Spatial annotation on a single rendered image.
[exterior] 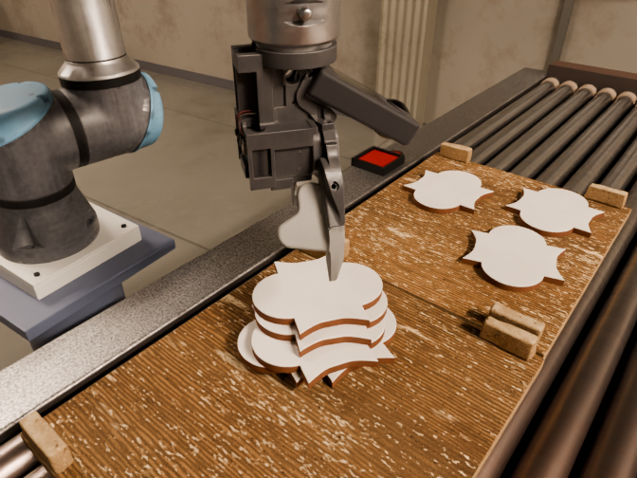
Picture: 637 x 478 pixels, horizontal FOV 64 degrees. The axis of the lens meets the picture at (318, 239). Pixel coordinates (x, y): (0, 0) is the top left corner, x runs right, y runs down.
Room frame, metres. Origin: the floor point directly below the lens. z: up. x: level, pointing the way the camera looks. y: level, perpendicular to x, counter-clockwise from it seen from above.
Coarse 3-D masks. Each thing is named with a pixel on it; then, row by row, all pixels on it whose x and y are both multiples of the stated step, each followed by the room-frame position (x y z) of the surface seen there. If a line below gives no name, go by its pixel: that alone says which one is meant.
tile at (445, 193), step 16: (432, 176) 0.81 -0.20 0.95; (448, 176) 0.81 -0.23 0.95; (464, 176) 0.81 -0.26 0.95; (416, 192) 0.75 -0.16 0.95; (432, 192) 0.75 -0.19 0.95; (448, 192) 0.75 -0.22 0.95; (464, 192) 0.75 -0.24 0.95; (480, 192) 0.75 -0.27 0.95; (432, 208) 0.70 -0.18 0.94; (448, 208) 0.70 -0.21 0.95; (464, 208) 0.71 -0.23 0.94
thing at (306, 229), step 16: (304, 192) 0.40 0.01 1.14; (320, 192) 0.40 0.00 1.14; (304, 208) 0.40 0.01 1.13; (320, 208) 0.40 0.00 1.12; (288, 224) 0.38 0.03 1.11; (304, 224) 0.39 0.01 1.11; (320, 224) 0.39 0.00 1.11; (288, 240) 0.38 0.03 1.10; (304, 240) 0.38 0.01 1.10; (320, 240) 0.38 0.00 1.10; (336, 240) 0.38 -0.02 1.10; (336, 256) 0.38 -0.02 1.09; (336, 272) 0.37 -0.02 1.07
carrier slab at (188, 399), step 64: (192, 320) 0.46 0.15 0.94; (448, 320) 0.46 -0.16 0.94; (128, 384) 0.36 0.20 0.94; (192, 384) 0.36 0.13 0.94; (256, 384) 0.36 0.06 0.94; (320, 384) 0.36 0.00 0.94; (384, 384) 0.36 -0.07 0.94; (448, 384) 0.36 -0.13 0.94; (512, 384) 0.36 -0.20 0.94; (128, 448) 0.28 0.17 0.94; (192, 448) 0.28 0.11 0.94; (256, 448) 0.28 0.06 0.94; (320, 448) 0.28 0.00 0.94; (384, 448) 0.28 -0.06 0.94; (448, 448) 0.28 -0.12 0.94
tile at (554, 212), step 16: (528, 192) 0.75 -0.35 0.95; (544, 192) 0.75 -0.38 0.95; (560, 192) 0.75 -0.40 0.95; (512, 208) 0.70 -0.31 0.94; (528, 208) 0.70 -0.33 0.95; (544, 208) 0.70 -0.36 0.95; (560, 208) 0.70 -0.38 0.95; (576, 208) 0.70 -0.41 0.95; (528, 224) 0.65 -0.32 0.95; (544, 224) 0.65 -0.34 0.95; (560, 224) 0.65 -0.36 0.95; (576, 224) 0.65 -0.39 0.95
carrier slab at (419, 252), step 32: (448, 160) 0.90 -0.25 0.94; (384, 192) 0.77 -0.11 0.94; (512, 192) 0.77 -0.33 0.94; (352, 224) 0.67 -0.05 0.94; (384, 224) 0.67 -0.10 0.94; (416, 224) 0.67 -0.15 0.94; (448, 224) 0.67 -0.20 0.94; (480, 224) 0.67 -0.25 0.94; (512, 224) 0.67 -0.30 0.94; (608, 224) 0.67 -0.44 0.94; (352, 256) 0.58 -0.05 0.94; (384, 256) 0.58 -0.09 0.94; (416, 256) 0.58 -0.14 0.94; (448, 256) 0.58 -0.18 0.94; (576, 256) 0.58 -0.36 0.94; (416, 288) 0.51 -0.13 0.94; (448, 288) 0.51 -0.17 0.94; (480, 288) 0.51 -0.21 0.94; (544, 288) 0.51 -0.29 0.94; (576, 288) 0.51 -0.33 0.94; (480, 320) 0.46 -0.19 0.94; (544, 320) 0.46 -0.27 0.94; (544, 352) 0.40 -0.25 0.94
